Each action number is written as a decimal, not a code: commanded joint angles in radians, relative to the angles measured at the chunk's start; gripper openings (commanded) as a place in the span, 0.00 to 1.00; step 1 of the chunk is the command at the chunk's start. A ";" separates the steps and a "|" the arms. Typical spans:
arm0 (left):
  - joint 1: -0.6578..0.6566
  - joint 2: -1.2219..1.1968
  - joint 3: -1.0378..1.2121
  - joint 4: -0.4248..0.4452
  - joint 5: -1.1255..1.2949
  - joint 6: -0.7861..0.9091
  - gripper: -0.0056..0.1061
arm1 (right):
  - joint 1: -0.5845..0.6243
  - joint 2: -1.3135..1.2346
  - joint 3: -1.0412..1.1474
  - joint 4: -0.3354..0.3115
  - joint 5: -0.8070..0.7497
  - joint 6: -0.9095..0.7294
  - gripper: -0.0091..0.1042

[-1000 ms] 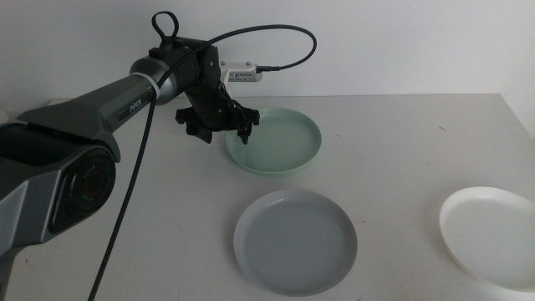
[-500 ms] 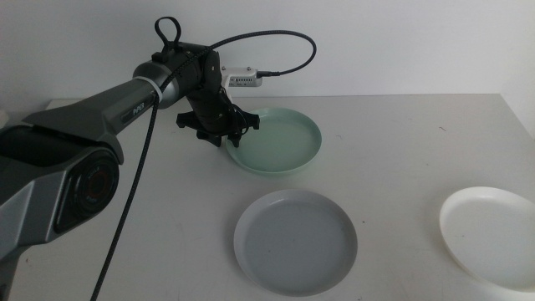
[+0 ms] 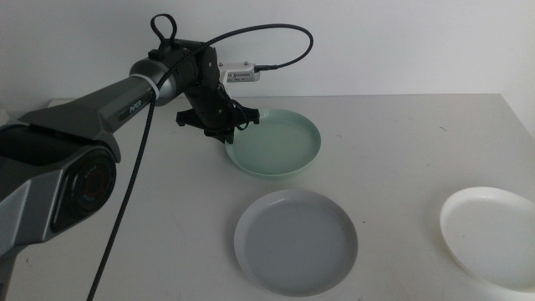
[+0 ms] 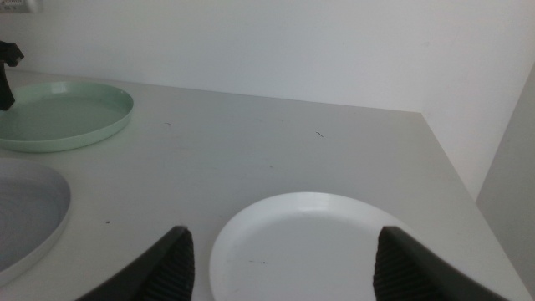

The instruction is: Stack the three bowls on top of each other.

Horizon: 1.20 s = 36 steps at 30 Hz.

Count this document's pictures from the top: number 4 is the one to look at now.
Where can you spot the white shallow bowl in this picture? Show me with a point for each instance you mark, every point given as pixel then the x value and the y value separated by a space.
pixel 301 251

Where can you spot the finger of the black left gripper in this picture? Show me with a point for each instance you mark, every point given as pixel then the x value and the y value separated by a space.
pixel 5 83

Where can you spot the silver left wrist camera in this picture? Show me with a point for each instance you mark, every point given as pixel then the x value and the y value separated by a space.
pixel 16 5

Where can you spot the pale green shallow bowl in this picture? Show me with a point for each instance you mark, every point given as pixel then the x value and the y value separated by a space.
pixel 62 117

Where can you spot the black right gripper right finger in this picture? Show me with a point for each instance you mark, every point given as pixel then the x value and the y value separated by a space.
pixel 405 271

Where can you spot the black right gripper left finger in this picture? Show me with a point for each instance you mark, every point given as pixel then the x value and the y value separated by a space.
pixel 167 271

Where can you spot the grey shallow bowl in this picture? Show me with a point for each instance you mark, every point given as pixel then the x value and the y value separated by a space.
pixel 29 209

